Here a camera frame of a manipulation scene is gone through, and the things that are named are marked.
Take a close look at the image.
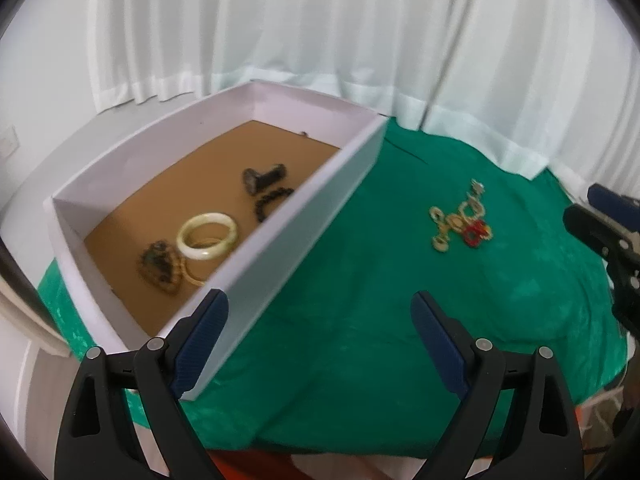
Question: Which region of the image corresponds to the black bead bracelet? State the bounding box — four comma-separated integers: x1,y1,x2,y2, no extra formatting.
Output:
252,187,296,223

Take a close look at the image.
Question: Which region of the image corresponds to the white jade bangle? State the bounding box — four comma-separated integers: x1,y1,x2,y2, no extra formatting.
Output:
177,213,237,261

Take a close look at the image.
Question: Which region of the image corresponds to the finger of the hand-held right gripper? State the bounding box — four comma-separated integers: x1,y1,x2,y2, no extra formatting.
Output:
587,184,640,227
562,204,640,261

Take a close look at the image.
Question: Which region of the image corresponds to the white cardboard box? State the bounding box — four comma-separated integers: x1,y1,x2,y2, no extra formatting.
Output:
44,80,388,402

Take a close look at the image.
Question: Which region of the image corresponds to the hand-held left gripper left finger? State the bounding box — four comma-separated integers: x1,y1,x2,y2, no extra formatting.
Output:
55,289,229,480

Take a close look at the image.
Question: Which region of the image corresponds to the white curtain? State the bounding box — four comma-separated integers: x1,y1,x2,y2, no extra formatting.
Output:
90,0,640,196

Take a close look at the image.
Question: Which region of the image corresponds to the gold bangle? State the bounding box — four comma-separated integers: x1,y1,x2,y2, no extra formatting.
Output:
182,257,221,286

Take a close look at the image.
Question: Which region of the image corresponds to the red bead bracelet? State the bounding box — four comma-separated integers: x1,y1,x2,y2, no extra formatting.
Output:
462,220,492,248

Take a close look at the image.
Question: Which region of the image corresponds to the white wall socket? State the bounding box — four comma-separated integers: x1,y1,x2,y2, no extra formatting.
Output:
0,127,21,158

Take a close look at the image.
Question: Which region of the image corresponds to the gold and red jewellery pile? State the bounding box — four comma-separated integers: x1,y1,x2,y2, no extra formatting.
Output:
429,192,493,253

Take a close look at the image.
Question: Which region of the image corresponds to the wooden bead bracelet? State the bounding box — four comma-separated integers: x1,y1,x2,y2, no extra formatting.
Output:
139,241,183,295

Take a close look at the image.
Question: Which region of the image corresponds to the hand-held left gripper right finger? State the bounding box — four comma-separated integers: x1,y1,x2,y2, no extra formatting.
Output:
411,291,583,480

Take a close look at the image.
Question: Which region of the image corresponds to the green cloth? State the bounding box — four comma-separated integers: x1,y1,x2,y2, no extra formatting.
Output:
37,117,631,461

